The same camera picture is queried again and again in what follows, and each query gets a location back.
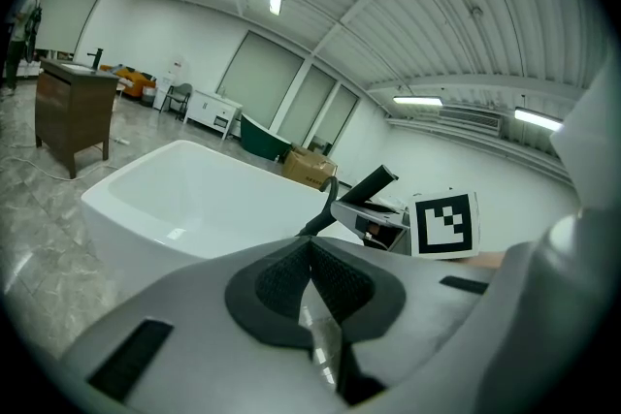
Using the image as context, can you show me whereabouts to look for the white roller blind window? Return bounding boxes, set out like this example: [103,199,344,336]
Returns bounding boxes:
[34,0,109,57]
[215,31,306,130]
[276,64,338,146]
[308,84,360,156]

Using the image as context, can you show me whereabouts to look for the person's right forearm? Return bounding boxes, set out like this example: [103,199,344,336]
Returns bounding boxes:
[460,250,508,271]

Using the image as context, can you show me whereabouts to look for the grey folding chair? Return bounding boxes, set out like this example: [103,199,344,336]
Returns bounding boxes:
[159,82,194,120]

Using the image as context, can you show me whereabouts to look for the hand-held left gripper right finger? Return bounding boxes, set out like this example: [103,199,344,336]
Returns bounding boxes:
[310,236,499,406]

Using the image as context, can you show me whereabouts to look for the person's white top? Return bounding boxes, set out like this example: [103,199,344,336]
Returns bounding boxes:
[549,57,621,219]

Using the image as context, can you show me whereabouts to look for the dark green bathtub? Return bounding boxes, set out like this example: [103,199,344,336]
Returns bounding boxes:
[240,112,294,163]

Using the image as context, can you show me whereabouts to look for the brown wooden vanity cabinet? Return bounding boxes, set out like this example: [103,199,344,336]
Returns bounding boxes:
[34,57,121,179]

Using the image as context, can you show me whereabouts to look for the white bathtub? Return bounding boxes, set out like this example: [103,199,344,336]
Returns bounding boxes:
[80,139,370,306]

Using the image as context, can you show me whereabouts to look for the brown cardboard box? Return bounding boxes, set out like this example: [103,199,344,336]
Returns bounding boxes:
[280,144,339,191]

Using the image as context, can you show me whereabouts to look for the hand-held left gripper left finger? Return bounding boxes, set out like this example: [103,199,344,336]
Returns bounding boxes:
[60,236,350,411]

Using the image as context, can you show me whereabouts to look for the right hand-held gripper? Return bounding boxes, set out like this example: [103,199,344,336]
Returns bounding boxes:
[331,191,481,258]

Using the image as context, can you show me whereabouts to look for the white cabinet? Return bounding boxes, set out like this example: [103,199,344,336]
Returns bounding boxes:
[183,89,244,141]

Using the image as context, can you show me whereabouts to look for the orange sofa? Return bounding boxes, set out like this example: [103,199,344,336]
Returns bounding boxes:
[99,64,157,101]

